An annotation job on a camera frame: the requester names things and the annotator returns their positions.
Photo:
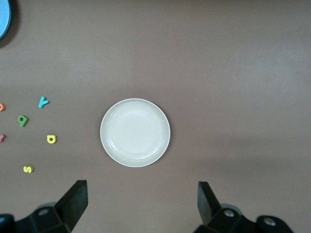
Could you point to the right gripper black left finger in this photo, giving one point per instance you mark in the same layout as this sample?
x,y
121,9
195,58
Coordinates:
x,y
70,206

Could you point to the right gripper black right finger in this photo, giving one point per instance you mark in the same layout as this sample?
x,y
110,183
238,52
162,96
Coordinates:
x,y
209,208

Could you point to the yellow letter a block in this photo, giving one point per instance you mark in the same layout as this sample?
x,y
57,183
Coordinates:
x,y
55,139

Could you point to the green letter g block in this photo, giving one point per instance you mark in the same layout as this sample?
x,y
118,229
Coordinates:
x,y
22,124

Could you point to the teal letter y block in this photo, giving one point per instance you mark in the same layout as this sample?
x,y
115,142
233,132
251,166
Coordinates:
x,y
43,102

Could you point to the yellow letter s block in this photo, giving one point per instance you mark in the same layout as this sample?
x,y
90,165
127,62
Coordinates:
x,y
28,169

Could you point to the pink letter f block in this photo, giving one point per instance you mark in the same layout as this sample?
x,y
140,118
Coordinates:
x,y
2,138

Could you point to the beige round plate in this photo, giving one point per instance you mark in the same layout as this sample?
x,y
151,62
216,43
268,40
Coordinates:
x,y
134,133

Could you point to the orange letter e block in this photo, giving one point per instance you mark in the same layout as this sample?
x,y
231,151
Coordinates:
x,y
2,107

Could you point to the brown table cover mat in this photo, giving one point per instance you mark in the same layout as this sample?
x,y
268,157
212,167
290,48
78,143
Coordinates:
x,y
206,60

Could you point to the blue round plate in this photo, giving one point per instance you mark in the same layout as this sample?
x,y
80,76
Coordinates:
x,y
3,17

